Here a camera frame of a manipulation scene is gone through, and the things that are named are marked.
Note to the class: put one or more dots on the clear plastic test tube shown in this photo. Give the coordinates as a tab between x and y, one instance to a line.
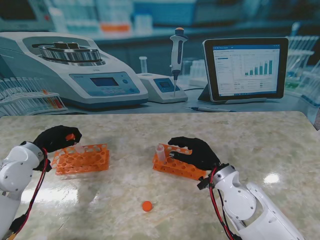
160	153
80	149

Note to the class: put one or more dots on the orange plastic test tube rack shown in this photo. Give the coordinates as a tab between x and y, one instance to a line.
175	168
82	162

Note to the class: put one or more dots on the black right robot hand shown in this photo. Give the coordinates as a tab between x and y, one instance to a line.
202	155

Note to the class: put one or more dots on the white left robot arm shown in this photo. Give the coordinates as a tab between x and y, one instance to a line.
15	170

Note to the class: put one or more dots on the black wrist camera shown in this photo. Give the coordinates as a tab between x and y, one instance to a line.
45	165
204	183

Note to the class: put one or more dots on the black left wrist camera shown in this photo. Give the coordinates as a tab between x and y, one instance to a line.
45	165

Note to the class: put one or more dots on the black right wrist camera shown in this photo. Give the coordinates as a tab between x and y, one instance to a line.
204	183

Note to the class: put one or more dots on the orange screw cap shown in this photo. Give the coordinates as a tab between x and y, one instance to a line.
147	206
70	137

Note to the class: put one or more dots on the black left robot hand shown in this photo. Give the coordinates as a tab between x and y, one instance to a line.
53	138

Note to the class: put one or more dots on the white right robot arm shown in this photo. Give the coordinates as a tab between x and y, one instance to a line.
245	200

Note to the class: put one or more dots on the printed laboratory backdrop poster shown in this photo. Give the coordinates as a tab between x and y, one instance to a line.
160	50

